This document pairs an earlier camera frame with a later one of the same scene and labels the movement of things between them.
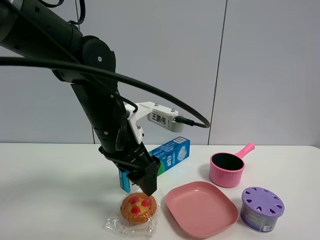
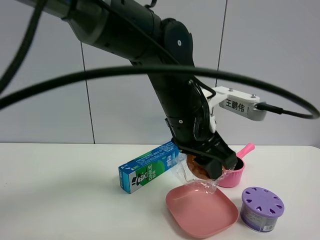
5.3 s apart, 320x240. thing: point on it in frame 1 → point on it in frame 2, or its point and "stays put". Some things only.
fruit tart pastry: (138, 214) → (194, 173)
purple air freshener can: (261, 208) stays put
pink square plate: (200, 209) stays put
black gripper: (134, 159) → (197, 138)
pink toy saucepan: (226, 169) stays put
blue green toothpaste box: (169, 154) stays put
